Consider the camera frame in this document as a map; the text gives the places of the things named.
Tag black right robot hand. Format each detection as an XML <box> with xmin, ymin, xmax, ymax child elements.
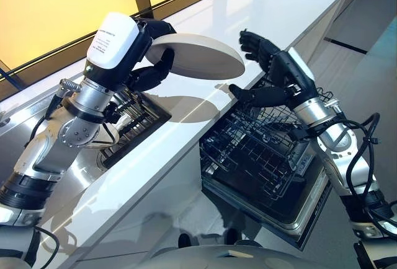
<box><xmin>228</xmin><ymin>29</ymin><xmax>319</xmax><ymax>108</ymax></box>

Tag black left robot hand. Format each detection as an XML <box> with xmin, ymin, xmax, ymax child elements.
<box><xmin>86</xmin><ymin>12</ymin><xmax>177</xmax><ymax>92</ymax></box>

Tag white round plate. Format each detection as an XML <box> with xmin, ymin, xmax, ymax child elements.
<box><xmin>146</xmin><ymin>32</ymin><xmax>245</xmax><ymax>81</ymax></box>

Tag open dishwasher door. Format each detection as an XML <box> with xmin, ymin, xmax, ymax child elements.
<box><xmin>201</xmin><ymin>144</ymin><xmax>334</xmax><ymax>250</ymax></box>

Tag dish rack in sink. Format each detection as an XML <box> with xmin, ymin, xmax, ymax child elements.
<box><xmin>102</xmin><ymin>90</ymin><xmax>173</xmax><ymax>164</ymax></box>

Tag round sink drain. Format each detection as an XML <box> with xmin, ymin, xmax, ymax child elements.
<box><xmin>96</xmin><ymin>151</ymin><xmax>114</xmax><ymax>170</ymax></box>

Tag silver robot torso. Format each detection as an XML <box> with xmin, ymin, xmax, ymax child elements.
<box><xmin>136</xmin><ymin>244</ymin><xmax>378</xmax><ymax>269</ymax></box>

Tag black wire dishwasher rack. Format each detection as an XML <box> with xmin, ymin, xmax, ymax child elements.
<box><xmin>200</xmin><ymin>75</ymin><xmax>337</xmax><ymax>200</ymax></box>

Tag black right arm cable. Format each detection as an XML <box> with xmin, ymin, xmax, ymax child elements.
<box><xmin>302</xmin><ymin>112</ymin><xmax>397</xmax><ymax>239</ymax></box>

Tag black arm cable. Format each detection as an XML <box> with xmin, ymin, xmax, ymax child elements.
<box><xmin>21</xmin><ymin>225</ymin><xmax>60</xmax><ymax>268</ymax></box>
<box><xmin>302</xmin><ymin>112</ymin><xmax>397</xmax><ymax>239</ymax></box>

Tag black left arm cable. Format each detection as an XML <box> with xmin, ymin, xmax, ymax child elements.
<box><xmin>21</xmin><ymin>225</ymin><xmax>60</xmax><ymax>268</ymax></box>

